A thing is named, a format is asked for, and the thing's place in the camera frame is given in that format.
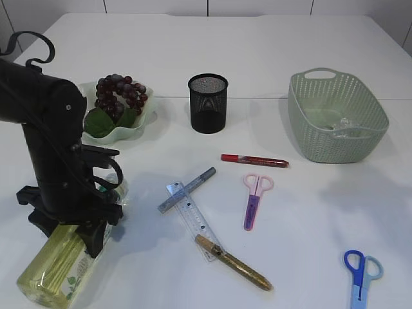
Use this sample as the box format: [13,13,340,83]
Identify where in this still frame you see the yellow tea plastic bottle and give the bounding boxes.
[15,173,129,308]

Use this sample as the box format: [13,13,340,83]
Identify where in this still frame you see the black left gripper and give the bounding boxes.
[16,183,124,258]

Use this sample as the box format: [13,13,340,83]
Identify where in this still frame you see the purple grape bunch with leaf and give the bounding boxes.
[84,73,147,136]

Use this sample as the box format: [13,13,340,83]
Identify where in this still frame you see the gold glitter pen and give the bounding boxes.
[195,234,274,291]

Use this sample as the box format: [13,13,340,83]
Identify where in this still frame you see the green woven plastic basket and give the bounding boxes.
[288,70,389,164]

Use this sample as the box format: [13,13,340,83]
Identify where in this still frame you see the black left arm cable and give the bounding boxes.
[0,31,125,200]

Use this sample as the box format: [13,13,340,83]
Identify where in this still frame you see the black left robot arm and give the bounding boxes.
[1,61,124,257]

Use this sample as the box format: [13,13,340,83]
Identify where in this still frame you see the clear plastic ruler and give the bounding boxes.
[166,182,221,262]

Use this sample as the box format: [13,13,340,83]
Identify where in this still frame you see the clear plastic sheet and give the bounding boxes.
[323,117,362,138]

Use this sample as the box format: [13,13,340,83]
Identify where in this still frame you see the black mesh pen holder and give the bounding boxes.
[188,73,229,134]

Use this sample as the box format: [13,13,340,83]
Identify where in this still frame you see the blue handled scissors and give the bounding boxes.
[343,250,384,309]

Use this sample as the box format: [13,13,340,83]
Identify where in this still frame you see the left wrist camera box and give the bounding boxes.
[81,144,120,169]

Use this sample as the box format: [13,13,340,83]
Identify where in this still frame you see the pink purple small scissors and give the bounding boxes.
[243,173,274,231]

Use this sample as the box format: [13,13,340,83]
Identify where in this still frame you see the red marker pen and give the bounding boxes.
[221,154,289,168]

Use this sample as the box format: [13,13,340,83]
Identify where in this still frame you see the silver grey marker pen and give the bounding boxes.
[158,167,216,214]

